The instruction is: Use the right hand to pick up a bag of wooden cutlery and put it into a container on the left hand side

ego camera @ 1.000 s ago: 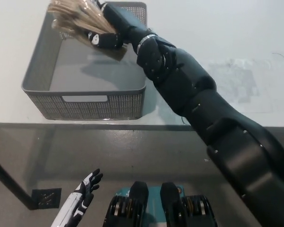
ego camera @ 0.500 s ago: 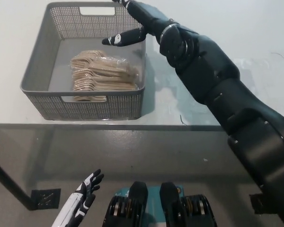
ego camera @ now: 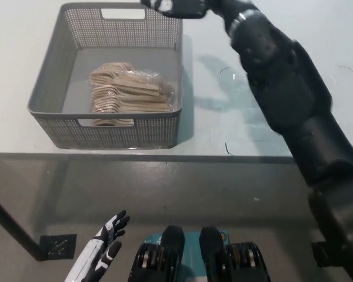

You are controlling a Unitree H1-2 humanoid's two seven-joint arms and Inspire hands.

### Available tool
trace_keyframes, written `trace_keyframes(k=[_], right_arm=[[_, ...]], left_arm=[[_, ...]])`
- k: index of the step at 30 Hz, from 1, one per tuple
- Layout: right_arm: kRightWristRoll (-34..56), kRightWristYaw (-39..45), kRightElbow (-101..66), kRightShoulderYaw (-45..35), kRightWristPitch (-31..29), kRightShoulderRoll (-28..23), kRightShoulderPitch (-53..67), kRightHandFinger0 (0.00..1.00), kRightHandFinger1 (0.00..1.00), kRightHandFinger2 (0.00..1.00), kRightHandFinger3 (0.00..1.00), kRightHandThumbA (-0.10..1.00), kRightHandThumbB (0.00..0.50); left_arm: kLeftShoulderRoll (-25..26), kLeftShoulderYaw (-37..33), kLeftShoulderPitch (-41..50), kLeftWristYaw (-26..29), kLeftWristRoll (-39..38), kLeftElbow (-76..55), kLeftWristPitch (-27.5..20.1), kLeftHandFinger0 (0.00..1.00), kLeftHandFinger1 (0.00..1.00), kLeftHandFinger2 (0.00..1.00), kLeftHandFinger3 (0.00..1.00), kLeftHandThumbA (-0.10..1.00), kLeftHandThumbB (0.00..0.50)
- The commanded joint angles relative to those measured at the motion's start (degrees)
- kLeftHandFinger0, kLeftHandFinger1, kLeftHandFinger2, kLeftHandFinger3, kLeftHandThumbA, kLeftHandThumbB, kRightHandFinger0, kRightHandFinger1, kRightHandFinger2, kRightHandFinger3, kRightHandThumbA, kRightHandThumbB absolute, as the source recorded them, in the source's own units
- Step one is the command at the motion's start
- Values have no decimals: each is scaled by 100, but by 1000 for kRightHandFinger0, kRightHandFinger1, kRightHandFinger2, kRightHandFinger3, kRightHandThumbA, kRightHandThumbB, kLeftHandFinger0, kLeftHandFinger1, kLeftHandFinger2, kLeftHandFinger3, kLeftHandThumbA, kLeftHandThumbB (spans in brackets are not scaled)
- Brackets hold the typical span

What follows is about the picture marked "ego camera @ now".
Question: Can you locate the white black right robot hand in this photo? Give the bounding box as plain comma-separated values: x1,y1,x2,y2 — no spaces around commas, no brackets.
140,0,224,19

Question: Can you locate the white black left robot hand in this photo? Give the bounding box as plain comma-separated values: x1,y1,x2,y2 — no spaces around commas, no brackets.
64,209,131,282

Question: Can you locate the clear bag of wooden cutlery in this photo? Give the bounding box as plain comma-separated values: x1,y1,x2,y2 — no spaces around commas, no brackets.
89,61,176,127

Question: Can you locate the black table foot plate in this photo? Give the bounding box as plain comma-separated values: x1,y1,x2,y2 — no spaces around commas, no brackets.
310,240,336,268
39,233,78,261

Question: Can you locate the black teal robot body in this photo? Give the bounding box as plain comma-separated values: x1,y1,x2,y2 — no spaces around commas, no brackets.
128,225,268,282

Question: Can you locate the black table leg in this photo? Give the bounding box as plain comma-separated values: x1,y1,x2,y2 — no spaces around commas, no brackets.
0,190,47,262

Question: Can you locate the grey perforated plastic basket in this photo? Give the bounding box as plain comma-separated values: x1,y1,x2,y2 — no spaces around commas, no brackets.
27,2,184,149

